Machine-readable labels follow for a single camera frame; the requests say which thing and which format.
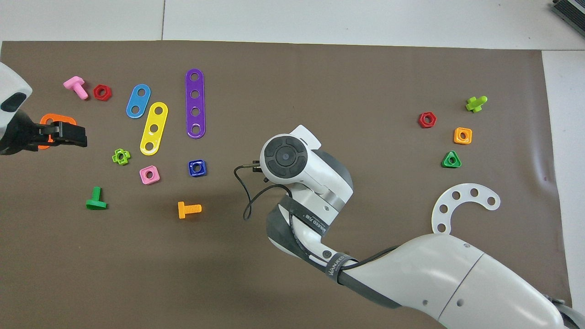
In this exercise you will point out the yellow three-hole plastic strip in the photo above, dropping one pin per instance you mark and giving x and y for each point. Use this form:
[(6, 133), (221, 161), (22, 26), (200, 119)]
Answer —
[(156, 119)]

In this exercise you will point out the orange heart-shaped plastic plate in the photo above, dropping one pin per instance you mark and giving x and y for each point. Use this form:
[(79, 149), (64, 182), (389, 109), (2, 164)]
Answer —
[(57, 117)]

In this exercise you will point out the light green cross bolt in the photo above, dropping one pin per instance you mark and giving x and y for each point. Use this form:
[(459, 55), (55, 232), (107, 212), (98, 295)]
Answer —
[(474, 105)]

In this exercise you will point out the red hexagonal plastic nut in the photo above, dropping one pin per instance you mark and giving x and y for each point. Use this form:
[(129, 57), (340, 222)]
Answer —
[(421, 122), (96, 91)]

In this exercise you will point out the brown table mat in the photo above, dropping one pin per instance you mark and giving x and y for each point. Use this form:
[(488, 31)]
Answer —
[(137, 274)]

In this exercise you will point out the black ribbed device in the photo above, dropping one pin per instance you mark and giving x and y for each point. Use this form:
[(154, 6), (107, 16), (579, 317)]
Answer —
[(571, 11)]

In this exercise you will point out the purple four-hole plastic strip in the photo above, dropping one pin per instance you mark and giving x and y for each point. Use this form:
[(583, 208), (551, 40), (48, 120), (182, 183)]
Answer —
[(195, 103)]

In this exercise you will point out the pink plastic bolt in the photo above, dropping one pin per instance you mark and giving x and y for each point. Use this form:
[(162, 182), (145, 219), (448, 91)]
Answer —
[(73, 83)]

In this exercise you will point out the dark blue square nut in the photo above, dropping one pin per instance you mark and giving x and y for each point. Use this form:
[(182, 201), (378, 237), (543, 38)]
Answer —
[(191, 173)]

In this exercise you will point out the light green cross nut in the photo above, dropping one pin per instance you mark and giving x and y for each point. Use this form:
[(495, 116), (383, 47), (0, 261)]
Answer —
[(114, 157)]

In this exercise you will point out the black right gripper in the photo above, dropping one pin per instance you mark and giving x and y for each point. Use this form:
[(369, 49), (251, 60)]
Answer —
[(259, 168)]

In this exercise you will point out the green triangular plastic nut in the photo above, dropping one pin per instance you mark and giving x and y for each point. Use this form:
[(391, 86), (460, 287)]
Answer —
[(445, 164)]

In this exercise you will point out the orange plastic bolt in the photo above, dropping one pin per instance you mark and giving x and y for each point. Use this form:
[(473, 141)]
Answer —
[(182, 210)]

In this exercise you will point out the pink square plastic nut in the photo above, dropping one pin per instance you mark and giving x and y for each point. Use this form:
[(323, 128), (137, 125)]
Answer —
[(143, 179)]

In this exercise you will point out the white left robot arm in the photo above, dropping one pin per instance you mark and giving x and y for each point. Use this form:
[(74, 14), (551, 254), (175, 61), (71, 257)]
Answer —
[(11, 80)]

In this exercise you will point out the dark green plastic bolt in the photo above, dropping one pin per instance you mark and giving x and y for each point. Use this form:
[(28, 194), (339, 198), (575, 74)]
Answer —
[(96, 203)]

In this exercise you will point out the orange square plastic nut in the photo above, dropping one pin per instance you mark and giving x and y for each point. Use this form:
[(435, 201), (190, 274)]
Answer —
[(457, 140)]

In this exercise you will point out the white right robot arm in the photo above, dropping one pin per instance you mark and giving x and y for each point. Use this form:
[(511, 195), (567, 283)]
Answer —
[(457, 274)]

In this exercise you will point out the white curved five-hole strip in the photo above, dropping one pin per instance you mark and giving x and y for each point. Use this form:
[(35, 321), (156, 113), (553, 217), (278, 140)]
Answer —
[(465, 193)]

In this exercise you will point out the blue two-hole plastic strip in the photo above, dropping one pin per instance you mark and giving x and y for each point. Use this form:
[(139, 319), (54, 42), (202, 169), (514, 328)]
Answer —
[(138, 101)]

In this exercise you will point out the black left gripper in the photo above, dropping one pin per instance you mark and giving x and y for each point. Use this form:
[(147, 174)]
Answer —
[(18, 137)]

